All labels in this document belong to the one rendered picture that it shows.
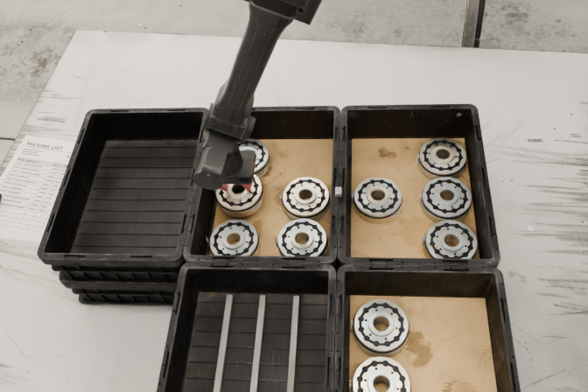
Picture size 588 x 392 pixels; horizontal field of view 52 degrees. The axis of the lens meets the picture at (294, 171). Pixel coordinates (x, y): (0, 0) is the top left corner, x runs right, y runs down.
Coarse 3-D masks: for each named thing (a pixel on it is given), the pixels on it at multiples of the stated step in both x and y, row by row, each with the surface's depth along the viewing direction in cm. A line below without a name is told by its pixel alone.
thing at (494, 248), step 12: (348, 108) 136; (360, 108) 136; (372, 108) 136; (384, 108) 136; (396, 108) 135; (408, 108) 135; (420, 108) 135; (432, 108) 134; (444, 108) 134; (456, 108) 134; (468, 108) 134; (480, 132) 129; (480, 144) 127; (480, 156) 125; (480, 168) 124; (480, 180) 123; (492, 204) 118; (492, 216) 117; (492, 228) 116; (492, 240) 114; (492, 252) 112; (372, 264) 113; (384, 264) 113; (396, 264) 113; (408, 264) 112; (420, 264) 112; (432, 264) 112; (444, 264) 112; (456, 264) 112; (468, 264) 111; (480, 264) 111; (492, 264) 111
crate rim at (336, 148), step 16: (256, 112) 139; (272, 112) 139; (288, 112) 138; (336, 112) 136; (336, 128) 135; (336, 144) 131; (336, 160) 128; (336, 176) 126; (192, 208) 124; (336, 208) 121; (192, 224) 124; (336, 224) 119; (192, 240) 120; (336, 240) 117; (192, 256) 118; (208, 256) 117; (224, 256) 117; (240, 256) 117; (256, 256) 116; (272, 256) 116; (288, 256) 116; (304, 256) 115; (320, 256) 115; (336, 256) 115
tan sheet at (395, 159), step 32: (352, 160) 140; (384, 160) 139; (416, 160) 139; (416, 192) 133; (352, 224) 130; (384, 224) 130; (416, 224) 129; (352, 256) 126; (384, 256) 125; (416, 256) 124
